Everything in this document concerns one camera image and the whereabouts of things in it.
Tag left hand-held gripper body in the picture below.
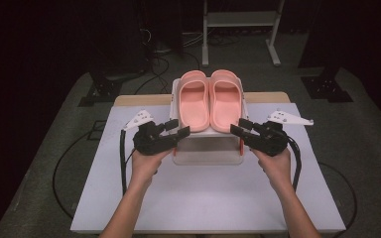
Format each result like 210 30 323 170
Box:
123 109 181 157

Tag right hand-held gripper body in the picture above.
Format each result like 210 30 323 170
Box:
241 109 315 158

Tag pink slipper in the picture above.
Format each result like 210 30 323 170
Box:
178 69 211 133
208 68 244 134

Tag white shoe rack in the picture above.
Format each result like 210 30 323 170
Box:
168 77 252 167

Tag person's left hand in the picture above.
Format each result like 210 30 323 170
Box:
129 148 174 190

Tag person's right hand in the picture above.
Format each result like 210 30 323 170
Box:
250 147 294 192

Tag black stand base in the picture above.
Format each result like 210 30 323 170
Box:
300 67 354 103
77 77 123 108

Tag white table cover sheet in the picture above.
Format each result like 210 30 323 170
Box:
69 102 346 234

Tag white metal stand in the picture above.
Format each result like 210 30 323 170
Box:
201 0 286 68

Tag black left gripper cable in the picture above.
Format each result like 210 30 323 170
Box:
52 128 137 221

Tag black floor cables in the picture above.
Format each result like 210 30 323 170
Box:
133 28 202 95

